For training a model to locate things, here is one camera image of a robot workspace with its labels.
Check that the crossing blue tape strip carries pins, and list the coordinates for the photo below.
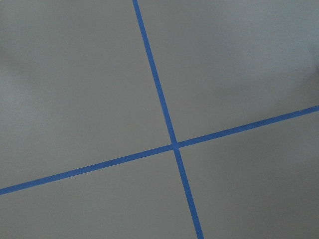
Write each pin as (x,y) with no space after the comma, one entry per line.
(155,151)

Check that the long blue tape strip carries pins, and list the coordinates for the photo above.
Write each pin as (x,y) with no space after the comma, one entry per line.
(168,122)

